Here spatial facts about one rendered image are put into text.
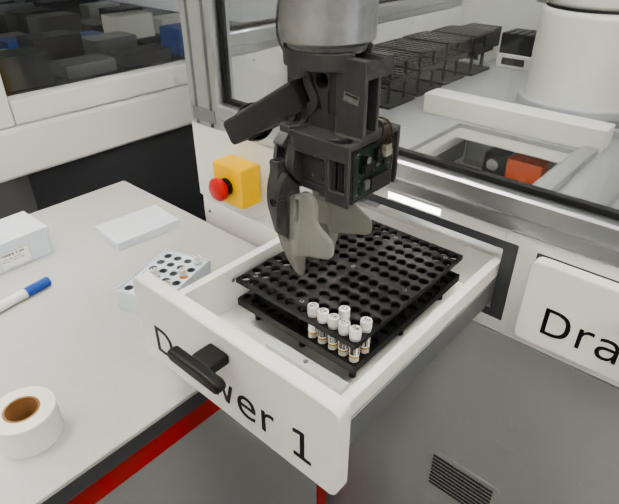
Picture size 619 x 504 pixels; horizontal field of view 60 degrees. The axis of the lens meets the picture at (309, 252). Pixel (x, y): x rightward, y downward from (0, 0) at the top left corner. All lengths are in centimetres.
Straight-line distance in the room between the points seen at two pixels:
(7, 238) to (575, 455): 91
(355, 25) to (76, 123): 95
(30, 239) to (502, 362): 77
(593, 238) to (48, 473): 63
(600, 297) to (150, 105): 106
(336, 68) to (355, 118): 4
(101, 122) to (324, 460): 99
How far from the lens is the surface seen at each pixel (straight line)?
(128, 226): 104
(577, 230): 65
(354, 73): 41
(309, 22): 41
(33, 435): 67
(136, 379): 74
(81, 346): 81
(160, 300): 58
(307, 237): 48
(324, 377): 58
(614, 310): 66
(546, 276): 66
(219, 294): 67
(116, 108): 133
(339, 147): 42
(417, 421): 95
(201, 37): 95
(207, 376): 50
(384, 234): 72
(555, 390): 77
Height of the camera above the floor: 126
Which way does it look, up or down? 32 degrees down
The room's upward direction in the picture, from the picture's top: straight up
